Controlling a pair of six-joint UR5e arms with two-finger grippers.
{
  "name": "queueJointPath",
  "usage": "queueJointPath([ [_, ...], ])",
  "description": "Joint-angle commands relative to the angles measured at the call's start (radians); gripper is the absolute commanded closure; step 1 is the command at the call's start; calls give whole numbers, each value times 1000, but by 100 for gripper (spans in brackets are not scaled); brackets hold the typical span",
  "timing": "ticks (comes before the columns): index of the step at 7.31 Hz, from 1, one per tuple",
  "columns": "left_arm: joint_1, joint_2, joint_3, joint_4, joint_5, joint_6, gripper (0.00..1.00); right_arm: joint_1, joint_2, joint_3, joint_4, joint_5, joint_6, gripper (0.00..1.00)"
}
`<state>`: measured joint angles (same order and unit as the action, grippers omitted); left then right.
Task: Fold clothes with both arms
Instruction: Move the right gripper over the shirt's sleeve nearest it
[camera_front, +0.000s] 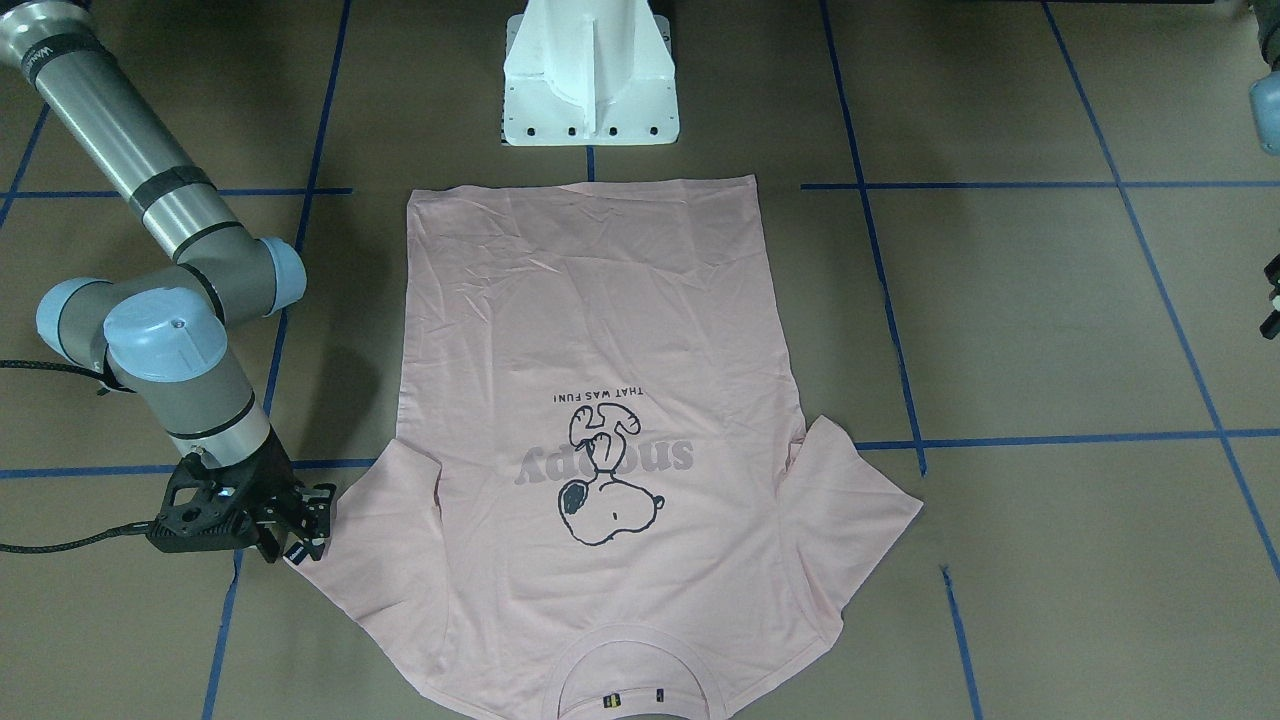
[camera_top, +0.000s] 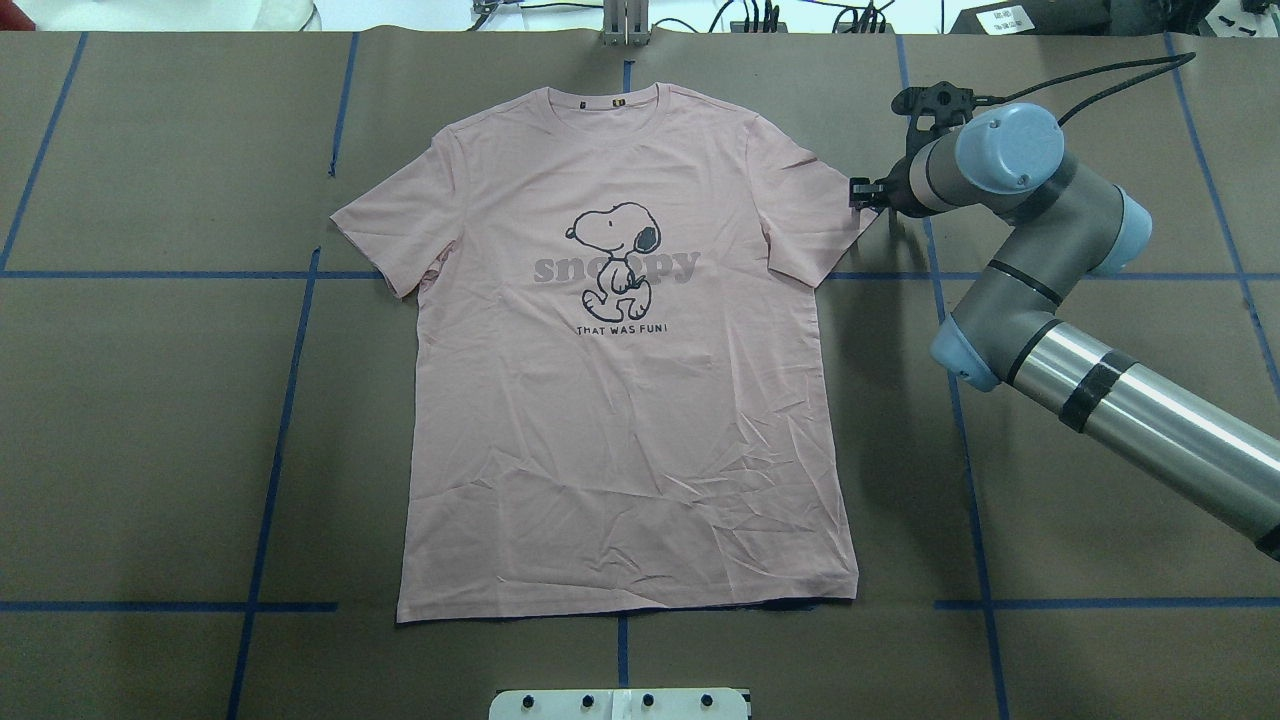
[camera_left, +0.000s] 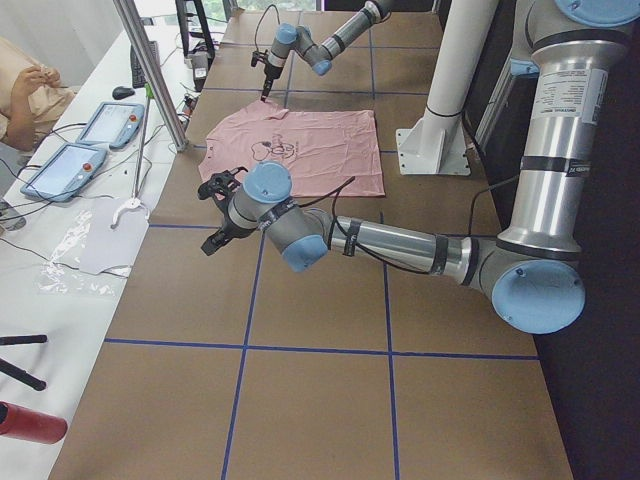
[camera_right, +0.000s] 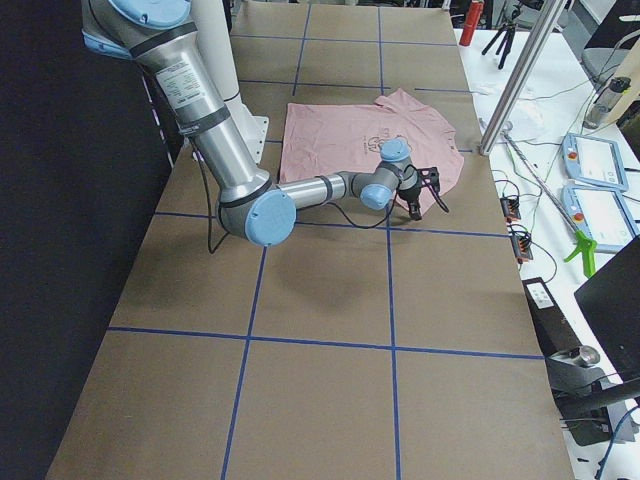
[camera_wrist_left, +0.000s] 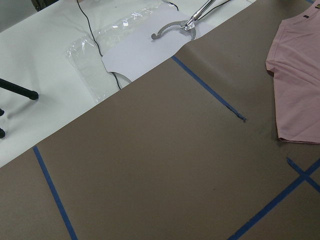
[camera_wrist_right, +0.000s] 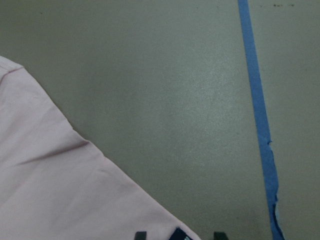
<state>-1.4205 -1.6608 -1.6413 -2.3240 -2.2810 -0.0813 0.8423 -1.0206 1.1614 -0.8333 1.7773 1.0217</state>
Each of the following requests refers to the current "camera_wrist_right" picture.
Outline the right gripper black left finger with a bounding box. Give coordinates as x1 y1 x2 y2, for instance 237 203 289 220
134 231 147 240

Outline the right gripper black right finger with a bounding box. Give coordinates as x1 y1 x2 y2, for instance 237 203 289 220
213 231 228 240

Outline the pink Snoopy t-shirt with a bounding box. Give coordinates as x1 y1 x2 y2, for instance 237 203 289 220
0 57 198 240

